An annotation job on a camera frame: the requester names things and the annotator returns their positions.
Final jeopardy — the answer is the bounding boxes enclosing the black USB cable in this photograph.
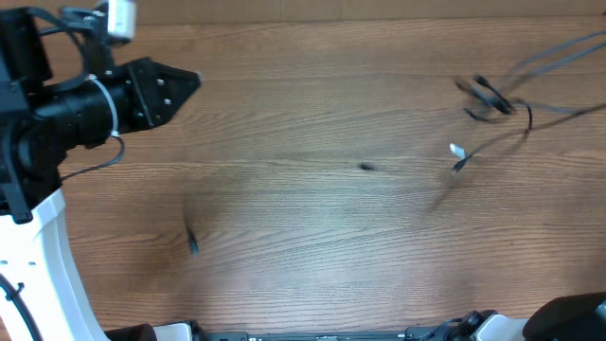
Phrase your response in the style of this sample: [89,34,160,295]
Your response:
[454,28,606,124]
[425,101,606,214]

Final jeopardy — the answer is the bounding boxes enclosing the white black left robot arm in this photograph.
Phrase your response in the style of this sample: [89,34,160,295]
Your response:
[1,1,203,340]

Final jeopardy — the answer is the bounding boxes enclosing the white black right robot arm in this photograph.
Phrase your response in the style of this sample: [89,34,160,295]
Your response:
[471,292,605,341]

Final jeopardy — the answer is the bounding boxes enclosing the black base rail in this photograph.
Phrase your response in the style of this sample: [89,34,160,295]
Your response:
[104,310,496,341]

